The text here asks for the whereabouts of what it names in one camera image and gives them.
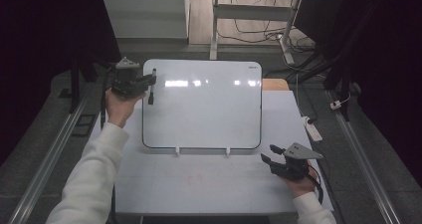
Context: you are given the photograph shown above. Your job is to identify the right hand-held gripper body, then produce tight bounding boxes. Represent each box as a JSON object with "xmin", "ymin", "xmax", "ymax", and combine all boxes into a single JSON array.
[{"xmin": 273, "ymin": 142, "xmax": 324, "ymax": 181}]

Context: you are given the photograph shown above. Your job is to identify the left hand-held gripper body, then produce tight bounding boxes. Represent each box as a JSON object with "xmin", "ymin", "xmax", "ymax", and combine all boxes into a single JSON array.
[{"xmin": 110, "ymin": 57, "xmax": 147, "ymax": 99}]

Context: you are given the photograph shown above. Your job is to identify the black whiteboard marker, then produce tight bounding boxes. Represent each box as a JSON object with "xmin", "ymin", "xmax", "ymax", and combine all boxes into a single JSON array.
[{"xmin": 147, "ymin": 68, "xmax": 158, "ymax": 106}]

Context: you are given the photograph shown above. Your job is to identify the white whiteboard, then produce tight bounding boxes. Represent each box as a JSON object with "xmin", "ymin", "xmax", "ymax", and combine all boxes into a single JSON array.
[{"xmin": 141, "ymin": 58, "xmax": 264, "ymax": 150}]

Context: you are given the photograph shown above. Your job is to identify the person's right hand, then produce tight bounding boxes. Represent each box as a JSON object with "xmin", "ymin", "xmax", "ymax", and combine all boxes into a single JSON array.
[{"xmin": 281, "ymin": 163, "xmax": 320, "ymax": 199}]

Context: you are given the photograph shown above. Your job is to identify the person's left hand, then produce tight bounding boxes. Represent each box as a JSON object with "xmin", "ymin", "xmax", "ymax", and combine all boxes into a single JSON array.
[{"xmin": 105, "ymin": 88, "xmax": 147, "ymax": 129}]

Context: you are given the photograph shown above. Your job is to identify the white power strip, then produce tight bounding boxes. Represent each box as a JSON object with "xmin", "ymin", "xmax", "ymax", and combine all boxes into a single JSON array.
[{"xmin": 301, "ymin": 115, "xmax": 323, "ymax": 143}]

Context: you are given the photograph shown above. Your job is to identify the black stand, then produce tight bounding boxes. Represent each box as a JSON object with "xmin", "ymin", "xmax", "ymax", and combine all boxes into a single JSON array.
[{"xmin": 68, "ymin": 48, "xmax": 124, "ymax": 114}]

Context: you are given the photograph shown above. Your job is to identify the wooden board under table sheet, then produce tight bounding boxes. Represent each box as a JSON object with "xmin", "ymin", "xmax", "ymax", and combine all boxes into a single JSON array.
[{"xmin": 261, "ymin": 78, "xmax": 291, "ymax": 92}]

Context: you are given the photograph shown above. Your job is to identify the white cabinet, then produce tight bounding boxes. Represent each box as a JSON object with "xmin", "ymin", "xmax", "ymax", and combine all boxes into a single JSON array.
[{"xmin": 101, "ymin": 0, "xmax": 191, "ymax": 40}]

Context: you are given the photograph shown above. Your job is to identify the dark curtain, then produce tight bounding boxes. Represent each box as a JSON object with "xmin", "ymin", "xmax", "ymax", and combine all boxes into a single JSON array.
[
  {"xmin": 293, "ymin": 0, "xmax": 422, "ymax": 185},
  {"xmin": 0, "ymin": 0, "xmax": 123, "ymax": 167}
]

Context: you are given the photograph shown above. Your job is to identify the right hand-held gripper black cable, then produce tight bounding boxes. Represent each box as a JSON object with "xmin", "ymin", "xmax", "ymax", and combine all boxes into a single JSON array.
[{"xmin": 307, "ymin": 164, "xmax": 325, "ymax": 206}]

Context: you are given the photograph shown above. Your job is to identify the black plug with cable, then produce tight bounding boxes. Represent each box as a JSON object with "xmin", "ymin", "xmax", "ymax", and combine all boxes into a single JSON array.
[{"xmin": 297, "ymin": 73, "xmax": 318, "ymax": 125}]

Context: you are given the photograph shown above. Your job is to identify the aluminium floor rail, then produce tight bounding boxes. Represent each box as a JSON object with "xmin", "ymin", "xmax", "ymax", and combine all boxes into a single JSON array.
[
  {"xmin": 325, "ymin": 90, "xmax": 403, "ymax": 224},
  {"xmin": 7, "ymin": 94, "xmax": 90, "ymax": 224}
]

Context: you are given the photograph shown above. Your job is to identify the small white adapter with cable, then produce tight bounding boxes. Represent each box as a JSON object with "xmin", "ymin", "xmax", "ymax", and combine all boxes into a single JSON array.
[{"xmin": 329, "ymin": 93, "xmax": 352, "ymax": 112}]

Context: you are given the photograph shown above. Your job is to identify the black cables on floor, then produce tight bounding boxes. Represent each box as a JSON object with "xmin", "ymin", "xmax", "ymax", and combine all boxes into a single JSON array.
[{"xmin": 217, "ymin": 0, "xmax": 317, "ymax": 54}]

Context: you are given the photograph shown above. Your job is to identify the white desk frame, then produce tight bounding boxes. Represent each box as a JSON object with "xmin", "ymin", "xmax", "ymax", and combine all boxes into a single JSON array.
[{"xmin": 209, "ymin": 0, "xmax": 304, "ymax": 66}]

